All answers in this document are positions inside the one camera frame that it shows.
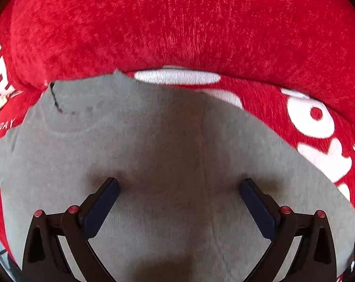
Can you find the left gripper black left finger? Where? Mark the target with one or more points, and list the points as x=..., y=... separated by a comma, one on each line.
x=44, y=259

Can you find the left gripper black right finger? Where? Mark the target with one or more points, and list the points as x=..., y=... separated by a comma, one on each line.
x=315, y=258

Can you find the grey small garment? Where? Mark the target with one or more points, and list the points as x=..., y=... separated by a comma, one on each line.
x=178, y=156

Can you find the red sofa cover with lettering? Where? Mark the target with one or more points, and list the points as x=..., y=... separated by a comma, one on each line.
x=291, y=63

